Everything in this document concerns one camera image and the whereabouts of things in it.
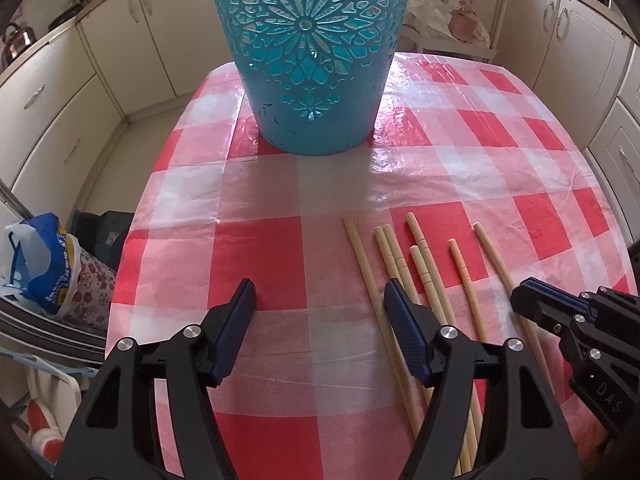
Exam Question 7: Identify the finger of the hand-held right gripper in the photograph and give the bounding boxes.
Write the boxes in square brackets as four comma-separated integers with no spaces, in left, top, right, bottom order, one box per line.
[580,286,640,322]
[510,277,598,335]

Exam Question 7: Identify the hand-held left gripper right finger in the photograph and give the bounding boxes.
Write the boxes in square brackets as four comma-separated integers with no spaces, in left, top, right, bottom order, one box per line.
[384,278,583,480]

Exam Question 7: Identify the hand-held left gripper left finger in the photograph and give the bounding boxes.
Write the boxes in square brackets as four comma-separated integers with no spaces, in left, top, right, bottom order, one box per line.
[55,278,257,480]

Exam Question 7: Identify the bunch of wooden chopsticks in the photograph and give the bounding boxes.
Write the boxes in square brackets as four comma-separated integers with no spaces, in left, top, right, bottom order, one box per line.
[342,212,556,476]

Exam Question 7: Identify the teal perforated utensil holder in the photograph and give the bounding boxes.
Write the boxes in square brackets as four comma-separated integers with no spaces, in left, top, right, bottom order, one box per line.
[202,0,418,156]

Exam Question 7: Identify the red white checked tablecloth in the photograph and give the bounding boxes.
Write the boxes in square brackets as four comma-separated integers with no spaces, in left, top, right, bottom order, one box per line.
[102,50,640,480]

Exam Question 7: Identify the floral print bag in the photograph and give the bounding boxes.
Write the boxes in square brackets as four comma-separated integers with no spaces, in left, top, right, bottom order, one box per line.
[62,254,118,332]

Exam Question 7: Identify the black box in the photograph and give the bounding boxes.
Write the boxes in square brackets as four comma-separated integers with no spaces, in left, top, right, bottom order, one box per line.
[75,210,135,273]

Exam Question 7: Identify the blue white plastic bag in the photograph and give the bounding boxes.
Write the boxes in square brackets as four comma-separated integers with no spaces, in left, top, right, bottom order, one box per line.
[6,212,83,317]

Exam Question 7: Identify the white red bottle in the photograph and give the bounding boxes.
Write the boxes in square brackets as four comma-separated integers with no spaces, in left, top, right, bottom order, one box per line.
[25,395,68,463]

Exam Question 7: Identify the steel mop pole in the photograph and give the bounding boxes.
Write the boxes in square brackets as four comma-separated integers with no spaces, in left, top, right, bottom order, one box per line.
[0,180,38,231]

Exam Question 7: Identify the cream side cabinet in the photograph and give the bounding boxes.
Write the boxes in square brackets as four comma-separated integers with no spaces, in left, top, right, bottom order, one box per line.
[497,0,640,246]

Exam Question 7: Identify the pink plastic bag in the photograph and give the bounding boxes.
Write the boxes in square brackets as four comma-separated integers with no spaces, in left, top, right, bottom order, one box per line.
[449,0,492,45]

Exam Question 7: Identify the white storage trolley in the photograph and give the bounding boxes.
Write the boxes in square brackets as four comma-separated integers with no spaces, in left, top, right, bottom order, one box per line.
[400,0,511,63]

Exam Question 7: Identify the cream kitchen base cabinets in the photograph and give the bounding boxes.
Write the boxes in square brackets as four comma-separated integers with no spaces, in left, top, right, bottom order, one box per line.
[0,0,231,213]

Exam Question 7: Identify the steel kettle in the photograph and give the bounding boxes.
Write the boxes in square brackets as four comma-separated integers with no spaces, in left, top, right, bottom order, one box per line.
[0,22,37,63]

